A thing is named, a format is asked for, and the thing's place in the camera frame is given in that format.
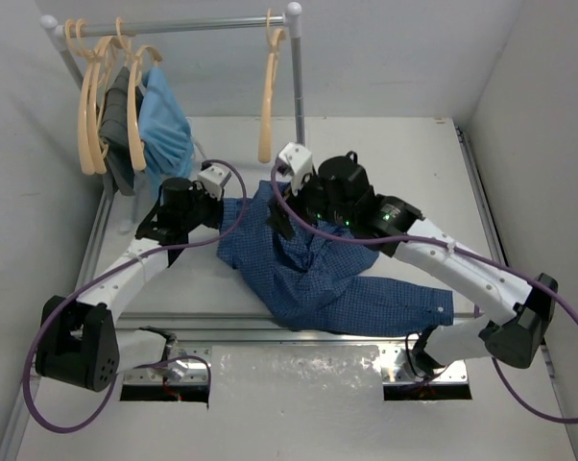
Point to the beige hanger with shirts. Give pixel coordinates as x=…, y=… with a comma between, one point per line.
x=136, y=61

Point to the aluminium rail frame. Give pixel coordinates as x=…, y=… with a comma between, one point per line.
x=207, y=305

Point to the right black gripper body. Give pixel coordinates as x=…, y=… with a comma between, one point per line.
x=311, y=202

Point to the grey hanging shirt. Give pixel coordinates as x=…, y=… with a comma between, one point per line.
x=114, y=134

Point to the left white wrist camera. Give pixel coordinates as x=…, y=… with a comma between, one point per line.
x=214, y=179

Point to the beige wooden hanger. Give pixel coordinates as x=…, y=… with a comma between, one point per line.
x=274, y=38

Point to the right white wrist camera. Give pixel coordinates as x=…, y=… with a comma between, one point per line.
x=296, y=162

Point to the blue checkered shirt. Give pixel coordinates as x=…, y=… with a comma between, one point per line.
x=312, y=283

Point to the white front cover board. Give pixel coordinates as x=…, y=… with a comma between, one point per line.
x=308, y=403

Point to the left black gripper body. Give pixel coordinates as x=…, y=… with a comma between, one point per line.
x=211, y=211

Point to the light blue hanging shirt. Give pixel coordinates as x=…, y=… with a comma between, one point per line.
x=165, y=132

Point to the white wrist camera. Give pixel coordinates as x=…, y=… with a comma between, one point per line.
x=214, y=179
x=296, y=162

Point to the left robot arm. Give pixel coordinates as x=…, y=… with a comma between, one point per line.
x=81, y=346

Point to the beige hanger outer left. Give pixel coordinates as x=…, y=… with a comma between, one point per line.
x=72, y=30

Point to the metal clothes rack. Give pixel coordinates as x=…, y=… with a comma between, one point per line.
x=290, y=21

